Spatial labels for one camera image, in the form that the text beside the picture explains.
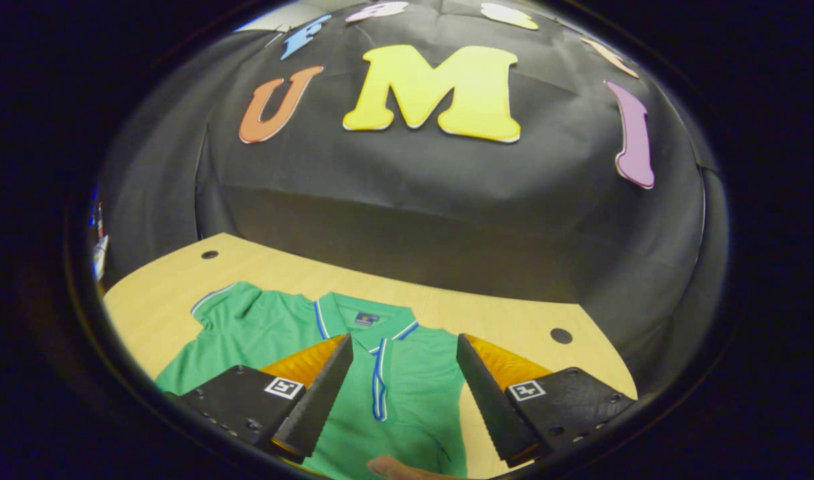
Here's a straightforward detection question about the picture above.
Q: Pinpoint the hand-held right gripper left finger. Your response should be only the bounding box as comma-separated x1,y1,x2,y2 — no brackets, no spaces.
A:
167,333,355,464

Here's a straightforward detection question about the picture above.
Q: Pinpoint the white side table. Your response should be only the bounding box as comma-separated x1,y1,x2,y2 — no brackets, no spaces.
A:
93,235,110,281

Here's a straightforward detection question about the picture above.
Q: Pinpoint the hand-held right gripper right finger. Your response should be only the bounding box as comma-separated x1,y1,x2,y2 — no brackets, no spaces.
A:
456,333,637,468

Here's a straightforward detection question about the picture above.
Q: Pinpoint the green T-shirt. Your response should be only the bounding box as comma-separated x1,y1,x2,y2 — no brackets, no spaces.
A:
155,280,471,480

